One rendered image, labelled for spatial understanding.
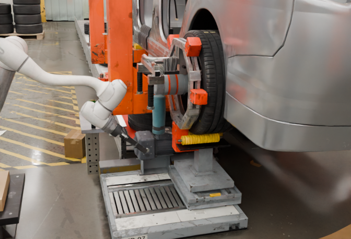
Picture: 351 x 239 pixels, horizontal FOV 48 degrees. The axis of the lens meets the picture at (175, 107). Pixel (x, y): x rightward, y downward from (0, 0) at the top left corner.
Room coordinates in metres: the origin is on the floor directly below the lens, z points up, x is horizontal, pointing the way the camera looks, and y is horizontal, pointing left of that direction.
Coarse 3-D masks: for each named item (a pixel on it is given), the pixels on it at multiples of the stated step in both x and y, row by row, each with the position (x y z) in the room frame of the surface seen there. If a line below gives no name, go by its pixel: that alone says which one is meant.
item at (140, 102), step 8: (136, 72) 2.79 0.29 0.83; (136, 80) 2.79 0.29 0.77; (144, 80) 2.81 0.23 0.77; (136, 88) 2.79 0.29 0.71; (144, 88) 2.81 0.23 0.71; (136, 96) 2.77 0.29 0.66; (144, 96) 2.79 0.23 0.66; (136, 104) 2.77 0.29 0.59; (144, 104) 2.79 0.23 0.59; (168, 104) 2.84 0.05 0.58; (136, 112) 2.77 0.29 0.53; (144, 112) 2.79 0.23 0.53; (152, 112) 2.80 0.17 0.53
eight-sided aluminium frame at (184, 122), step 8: (176, 40) 2.46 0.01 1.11; (184, 40) 2.43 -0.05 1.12; (168, 56) 2.64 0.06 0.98; (184, 56) 2.28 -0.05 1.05; (192, 56) 2.27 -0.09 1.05; (192, 72) 2.18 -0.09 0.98; (200, 72) 2.19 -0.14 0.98; (192, 80) 2.16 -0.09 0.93; (200, 80) 2.18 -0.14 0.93; (192, 88) 2.16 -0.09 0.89; (168, 96) 2.61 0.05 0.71; (176, 96) 2.61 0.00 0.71; (176, 104) 2.57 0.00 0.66; (192, 104) 2.16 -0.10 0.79; (176, 112) 2.52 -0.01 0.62; (192, 112) 2.16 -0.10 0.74; (176, 120) 2.41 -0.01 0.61; (184, 120) 2.24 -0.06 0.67; (192, 120) 2.24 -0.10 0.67; (184, 128) 2.31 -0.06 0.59
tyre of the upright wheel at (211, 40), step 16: (192, 32) 2.43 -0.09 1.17; (208, 32) 2.40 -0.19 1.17; (208, 48) 2.25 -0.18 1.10; (208, 64) 2.18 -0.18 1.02; (224, 64) 2.20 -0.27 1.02; (208, 80) 2.14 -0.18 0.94; (224, 80) 2.16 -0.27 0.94; (208, 96) 2.13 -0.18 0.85; (224, 96) 2.15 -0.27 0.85; (208, 112) 2.14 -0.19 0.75; (192, 128) 2.35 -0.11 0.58; (208, 128) 2.24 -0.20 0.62; (224, 128) 2.27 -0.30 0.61
